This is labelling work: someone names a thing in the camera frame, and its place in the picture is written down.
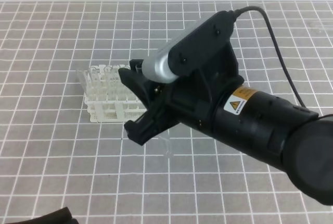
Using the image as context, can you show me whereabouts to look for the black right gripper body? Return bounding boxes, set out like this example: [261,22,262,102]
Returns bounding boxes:
[153,39,245,133]

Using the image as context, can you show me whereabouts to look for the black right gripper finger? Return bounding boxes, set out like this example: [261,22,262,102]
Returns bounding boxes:
[124,109,172,146]
[118,68,156,108]

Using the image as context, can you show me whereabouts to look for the clear glass test tube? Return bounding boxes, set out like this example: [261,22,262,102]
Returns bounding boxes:
[158,130,173,159]

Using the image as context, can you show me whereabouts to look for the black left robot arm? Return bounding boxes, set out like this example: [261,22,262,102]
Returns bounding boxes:
[14,197,79,223]

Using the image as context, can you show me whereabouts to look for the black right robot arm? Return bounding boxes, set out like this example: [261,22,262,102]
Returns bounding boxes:
[119,42,332,205]

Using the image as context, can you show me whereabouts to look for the white plastic test tube rack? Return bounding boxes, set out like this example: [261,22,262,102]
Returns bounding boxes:
[84,65,146,122]

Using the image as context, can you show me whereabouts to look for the leaning clear test tube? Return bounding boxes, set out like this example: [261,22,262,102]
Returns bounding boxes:
[76,69,87,94]

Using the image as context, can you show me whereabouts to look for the grey grid tablecloth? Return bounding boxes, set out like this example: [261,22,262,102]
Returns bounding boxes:
[1,2,332,223]

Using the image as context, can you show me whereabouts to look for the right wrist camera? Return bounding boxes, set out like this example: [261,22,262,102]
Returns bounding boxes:
[126,11,238,84]

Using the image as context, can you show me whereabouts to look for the black right camera cable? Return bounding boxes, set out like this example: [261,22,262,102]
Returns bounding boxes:
[228,5,309,109]

